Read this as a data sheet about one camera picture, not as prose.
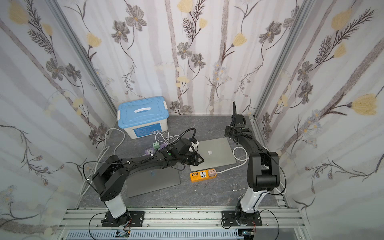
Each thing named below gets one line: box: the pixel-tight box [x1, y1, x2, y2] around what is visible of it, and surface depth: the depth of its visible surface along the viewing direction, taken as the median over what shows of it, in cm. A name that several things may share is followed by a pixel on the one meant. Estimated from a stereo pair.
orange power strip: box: [190, 170, 217, 183], surface depth 88 cm
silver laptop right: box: [189, 137, 237, 172], surface depth 100 cm
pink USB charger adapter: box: [208, 169, 217, 177], surface depth 85 cm
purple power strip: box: [145, 143, 168, 156], surface depth 99 cm
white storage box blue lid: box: [117, 96, 169, 139], surface depth 102 cm
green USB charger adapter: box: [152, 142, 160, 149], surface depth 97 cm
